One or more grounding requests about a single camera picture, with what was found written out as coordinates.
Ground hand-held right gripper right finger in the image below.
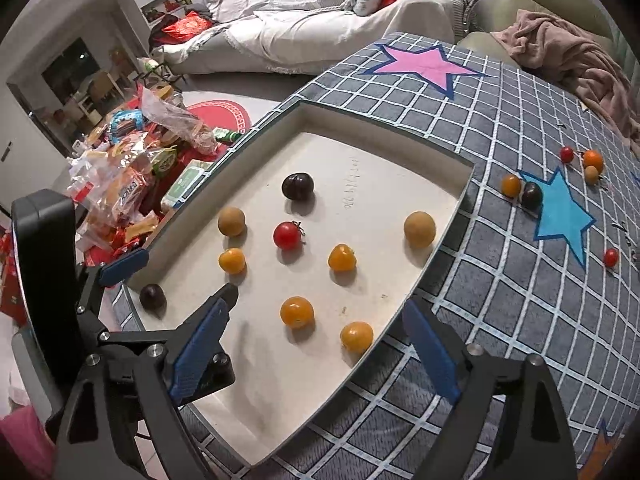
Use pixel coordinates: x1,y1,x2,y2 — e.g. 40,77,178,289
402,299,578,480

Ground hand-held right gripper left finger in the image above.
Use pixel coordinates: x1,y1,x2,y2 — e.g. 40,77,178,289
52,284,239,480

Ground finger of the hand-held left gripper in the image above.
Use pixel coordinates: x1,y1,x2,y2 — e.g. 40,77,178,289
75,249,150,347

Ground beige rectangular tray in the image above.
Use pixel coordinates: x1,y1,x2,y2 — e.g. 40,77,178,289
120,100,476,468

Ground grey checked star tablecloth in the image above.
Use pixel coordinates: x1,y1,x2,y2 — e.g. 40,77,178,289
112,32,640,480

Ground pile of snack packets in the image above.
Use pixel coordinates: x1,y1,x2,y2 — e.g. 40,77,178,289
64,85,227,273

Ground green white wipes packet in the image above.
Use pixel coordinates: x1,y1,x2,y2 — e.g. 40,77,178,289
161,159,214,212

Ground pink cloth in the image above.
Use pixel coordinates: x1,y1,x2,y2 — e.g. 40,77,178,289
0,405,56,480

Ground red round rug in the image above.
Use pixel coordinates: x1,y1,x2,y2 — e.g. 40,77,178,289
184,100,251,137

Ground wooden dining chairs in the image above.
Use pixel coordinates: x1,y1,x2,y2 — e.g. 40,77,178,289
75,47,136,121

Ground white covered sofa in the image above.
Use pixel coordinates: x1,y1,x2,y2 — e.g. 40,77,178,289
162,0,472,77

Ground pink brown blanket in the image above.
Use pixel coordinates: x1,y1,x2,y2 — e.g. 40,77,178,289
491,9,640,157

